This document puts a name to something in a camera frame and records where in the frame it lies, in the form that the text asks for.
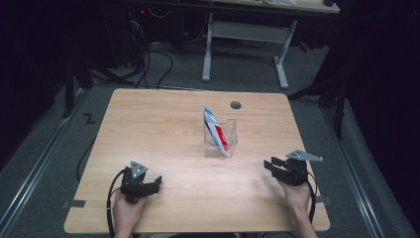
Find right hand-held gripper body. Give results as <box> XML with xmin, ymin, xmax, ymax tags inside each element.
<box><xmin>279</xmin><ymin>149</ymin><xmax>324</xmax><ymax>187</ymax></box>

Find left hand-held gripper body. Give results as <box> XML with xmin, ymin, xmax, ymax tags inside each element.
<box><xmin>120</xmin><ymin>161</ymin><xmax>157</xmax><ymax>204</ymax></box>

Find clear plastic box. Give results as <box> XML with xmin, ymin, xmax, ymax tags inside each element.
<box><xmin>203</xmin><ymin>118</ymin><xmax>239</xmax><ymax>160</ymax></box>

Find white red blue toothpaste tube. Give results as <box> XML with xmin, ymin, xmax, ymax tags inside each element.
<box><xmin>202</xmin><ymin>105</ymin><xmax>232</xmax><ymax>159</ymax></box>

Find person's right hand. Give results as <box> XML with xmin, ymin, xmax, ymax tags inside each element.
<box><xmin>279</xmin><ymin>179</ymin><xmax>313</xmax><ymax>214</ymax></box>

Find person's left hand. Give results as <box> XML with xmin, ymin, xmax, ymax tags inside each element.
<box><xmin>112</xmin><ymin>191</ymin><xmax>147</xmax><ymax>231</ymax></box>

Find black metal stand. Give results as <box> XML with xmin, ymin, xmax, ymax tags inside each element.
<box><xmin>61</xmin><ymin>54</ymin><xmax>94</xmax><ymax>120</ymax></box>
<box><xmin>286</xmin><ymin>74</ymin><xmax>349</xmax><ymax>141</ymax></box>

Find desk with white legs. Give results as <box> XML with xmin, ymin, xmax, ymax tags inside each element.
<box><xmin>200</xmin><ymin>0</ymin><xmax>342</xmax><ymax>91</ymax></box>

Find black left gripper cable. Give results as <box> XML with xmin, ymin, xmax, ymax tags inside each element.
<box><xmin>105</xmin><ymin>168</ymin><xmax>129</xmax><ymax>238</ymax></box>

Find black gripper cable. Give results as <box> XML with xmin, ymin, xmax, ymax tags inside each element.
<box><xmin>305</xmin><ymin>171</ymin><xmax>319</xmax><ymax>225</ymax></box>
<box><xmin>105</xmin><ymin>168</ymin><xmax>129</xmax><ymax>238</ymax></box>

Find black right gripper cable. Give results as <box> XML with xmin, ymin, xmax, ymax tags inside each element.
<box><xmin>305</xmin><ymin>171</ymin><xmax>319</xmax><ymax>225</ymax></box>

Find thin black floor cable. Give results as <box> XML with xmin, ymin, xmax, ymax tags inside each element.
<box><xmin>75</xmin><ymin>136</ymin><xmax>98</xmax><ymax>183</ymax></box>

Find metal floor rail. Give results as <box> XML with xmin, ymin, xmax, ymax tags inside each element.
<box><xmin>320</xmin><ymin>104</ymin><xmax>386</xmax><ymax>238</ymax></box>
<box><xmin>0</xmin><ymin>88</ymin><xmax>87</xmax><ymax>234</ymax></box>

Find black floor cables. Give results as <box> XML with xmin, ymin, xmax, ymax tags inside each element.
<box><xmin>130</xmin><ymin>13</ymin><xmax>174</xmax><ymax>90</ymax></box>

